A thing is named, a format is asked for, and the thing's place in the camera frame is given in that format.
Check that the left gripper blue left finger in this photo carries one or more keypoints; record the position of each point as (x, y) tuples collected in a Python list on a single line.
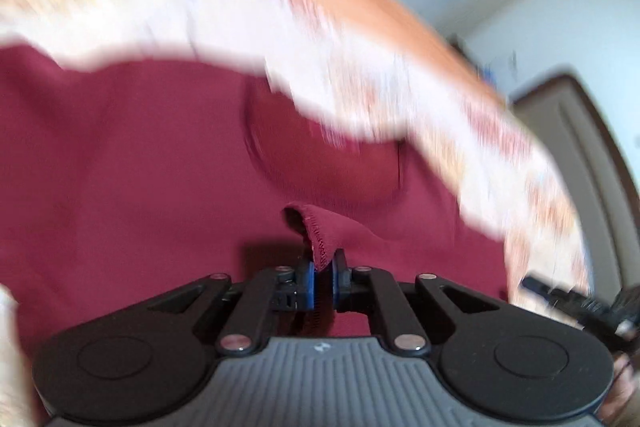
[(295, 288)]

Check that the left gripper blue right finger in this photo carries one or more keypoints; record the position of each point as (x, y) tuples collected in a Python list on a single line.
[(350, 285)]

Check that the dark red long-sleeve shirt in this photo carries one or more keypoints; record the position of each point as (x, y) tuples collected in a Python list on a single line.
[(125, 182)]

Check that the floral peach duvet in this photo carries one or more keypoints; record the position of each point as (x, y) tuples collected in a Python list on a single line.
[(505, 181)]

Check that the person's right hand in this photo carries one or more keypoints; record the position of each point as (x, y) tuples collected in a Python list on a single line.
[(621, 405)]

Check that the person's left hand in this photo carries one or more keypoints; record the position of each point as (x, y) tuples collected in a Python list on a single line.
[(15, 387)]

